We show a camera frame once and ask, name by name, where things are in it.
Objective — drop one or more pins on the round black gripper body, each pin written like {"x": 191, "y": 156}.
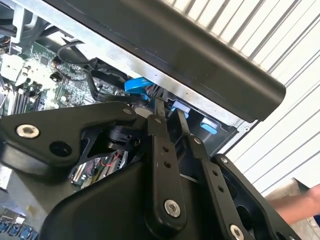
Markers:
{"x": 105, "y": 212}

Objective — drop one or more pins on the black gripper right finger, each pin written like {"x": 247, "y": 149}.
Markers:
{"x": 212, "y": 180}

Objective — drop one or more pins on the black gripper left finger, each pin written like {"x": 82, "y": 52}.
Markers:
{"x": 50, "y": 120}

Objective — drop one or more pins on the hard disk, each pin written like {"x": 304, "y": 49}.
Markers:
{"x": 208, "y": 125}

